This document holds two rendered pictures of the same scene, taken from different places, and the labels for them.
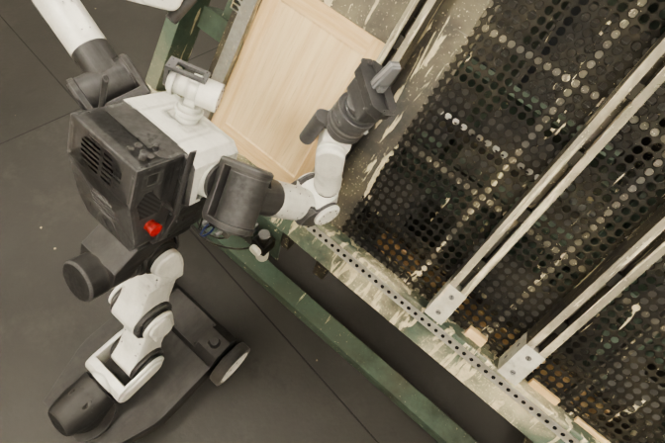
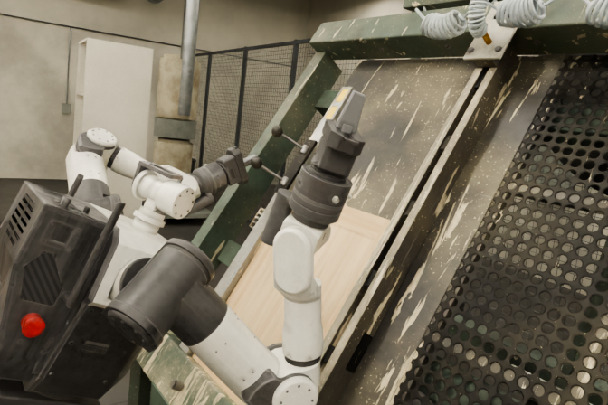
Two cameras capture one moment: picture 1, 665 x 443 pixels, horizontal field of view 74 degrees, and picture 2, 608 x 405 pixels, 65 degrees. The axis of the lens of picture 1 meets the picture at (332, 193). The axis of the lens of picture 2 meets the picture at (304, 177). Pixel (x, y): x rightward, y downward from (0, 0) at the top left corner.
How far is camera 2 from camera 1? 0.63 m
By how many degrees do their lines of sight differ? 53
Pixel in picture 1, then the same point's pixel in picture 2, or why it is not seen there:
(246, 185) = (170, 258)
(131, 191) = (27, 234)
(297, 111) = not seen: hidden behind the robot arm
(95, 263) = not seen: outside the picture
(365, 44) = (377, 227)
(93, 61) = (84, 191)
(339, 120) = (301, 178)
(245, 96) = (242, 310)
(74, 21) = (88, 165)
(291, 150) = not seen: hidden behind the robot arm
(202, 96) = (164, 190)
